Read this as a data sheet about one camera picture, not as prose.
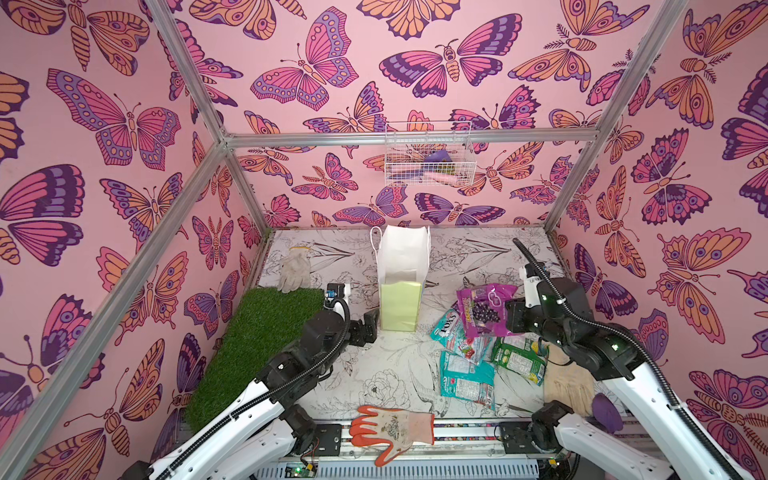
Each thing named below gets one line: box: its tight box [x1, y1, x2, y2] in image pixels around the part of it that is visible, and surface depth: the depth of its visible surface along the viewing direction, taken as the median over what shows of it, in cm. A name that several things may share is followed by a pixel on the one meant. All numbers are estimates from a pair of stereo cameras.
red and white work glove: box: [350, 405, 435, 467], surface depth 76 cm
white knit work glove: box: [277, 246, 311, 293], surface depth 111 cm
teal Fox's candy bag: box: [430, 308, 495, 365], surface depth 89 cm
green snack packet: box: [491, 332, 549, 386], surface depth 85 cm
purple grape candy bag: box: [451, 283, 518, 338], surface depth 75 cm
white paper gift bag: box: [370, 225, 431, 332], surface depth 87 cm
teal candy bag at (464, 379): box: [439, 350, 496, 411], surface depth 83 cm
